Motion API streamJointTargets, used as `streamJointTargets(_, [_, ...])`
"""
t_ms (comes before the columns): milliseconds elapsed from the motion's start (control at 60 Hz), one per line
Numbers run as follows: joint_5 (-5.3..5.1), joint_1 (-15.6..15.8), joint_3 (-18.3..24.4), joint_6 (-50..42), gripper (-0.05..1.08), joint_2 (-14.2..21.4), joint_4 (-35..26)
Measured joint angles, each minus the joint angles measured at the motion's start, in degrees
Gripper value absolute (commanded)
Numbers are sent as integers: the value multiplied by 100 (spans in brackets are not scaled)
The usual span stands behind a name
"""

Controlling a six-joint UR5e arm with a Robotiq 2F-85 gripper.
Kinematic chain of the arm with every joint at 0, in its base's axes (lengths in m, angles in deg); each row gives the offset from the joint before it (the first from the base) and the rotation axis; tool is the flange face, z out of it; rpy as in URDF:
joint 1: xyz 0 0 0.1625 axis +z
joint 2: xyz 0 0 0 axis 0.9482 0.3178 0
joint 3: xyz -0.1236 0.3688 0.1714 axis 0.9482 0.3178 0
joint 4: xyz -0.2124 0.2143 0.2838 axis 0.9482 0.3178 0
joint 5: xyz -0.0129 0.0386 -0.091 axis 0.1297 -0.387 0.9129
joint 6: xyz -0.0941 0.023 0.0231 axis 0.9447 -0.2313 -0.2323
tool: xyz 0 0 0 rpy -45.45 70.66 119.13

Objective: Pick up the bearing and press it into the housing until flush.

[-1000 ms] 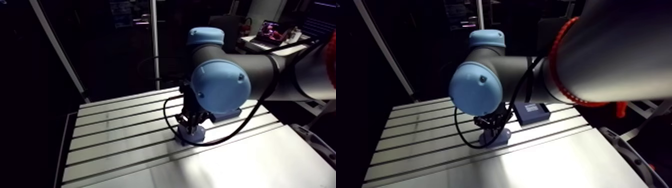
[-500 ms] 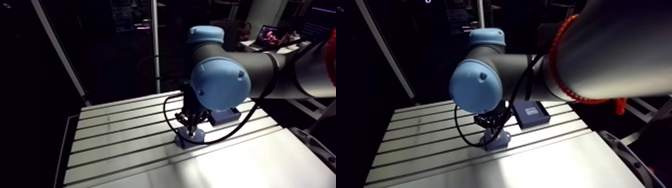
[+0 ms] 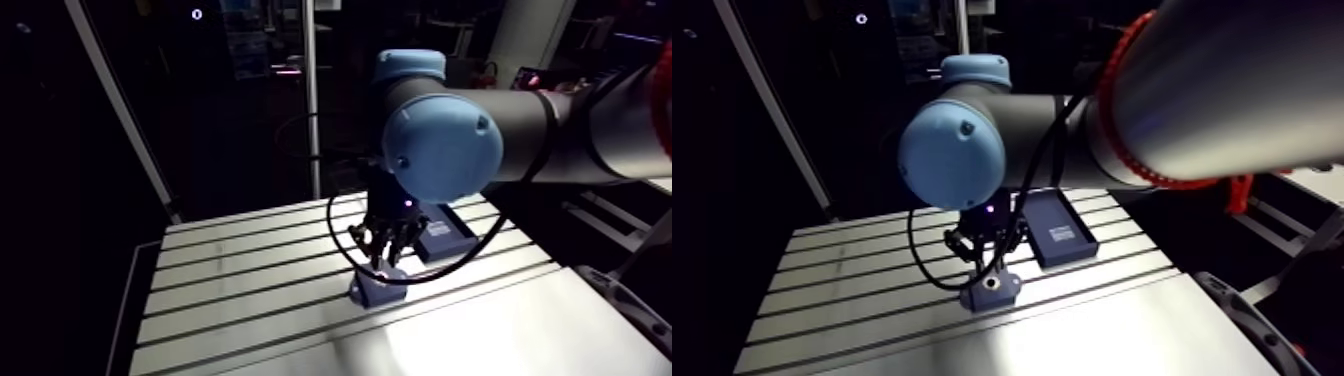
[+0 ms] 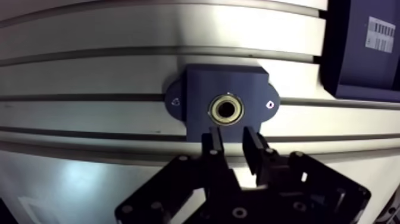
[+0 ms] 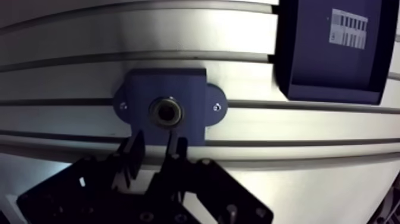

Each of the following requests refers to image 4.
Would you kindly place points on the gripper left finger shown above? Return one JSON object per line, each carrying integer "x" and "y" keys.
{"x": 175, "y": 184}

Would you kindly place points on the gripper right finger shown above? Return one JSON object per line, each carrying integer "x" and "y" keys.
{"x": 312, "y": 184}

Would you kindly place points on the steel bearing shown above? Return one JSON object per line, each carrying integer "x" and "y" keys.
{"x": 214, "y": 109}

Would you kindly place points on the dark blue-grey housing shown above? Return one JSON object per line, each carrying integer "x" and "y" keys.
{"x": 200, "y": 90}

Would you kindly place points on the pale holed curved strip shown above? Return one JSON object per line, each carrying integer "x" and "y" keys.
{"x": 390, "y": 211}

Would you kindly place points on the dark blue-grey tray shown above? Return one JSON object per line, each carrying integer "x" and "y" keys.
{"x": 350, "y": 68}

